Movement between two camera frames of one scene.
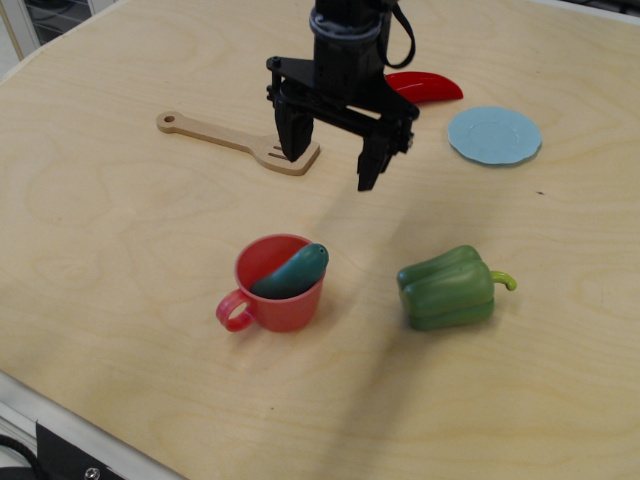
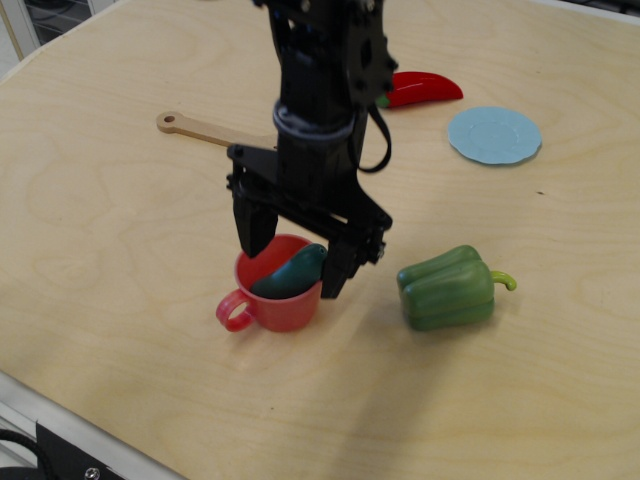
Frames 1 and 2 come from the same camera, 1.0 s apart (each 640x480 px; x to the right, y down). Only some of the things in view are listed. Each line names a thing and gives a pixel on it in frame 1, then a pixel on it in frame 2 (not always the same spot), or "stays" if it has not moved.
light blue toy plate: [494, 135] stays
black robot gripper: [345, 85] to [316, 182]
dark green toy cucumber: [296, 277] stays
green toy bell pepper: [449, 291] stays
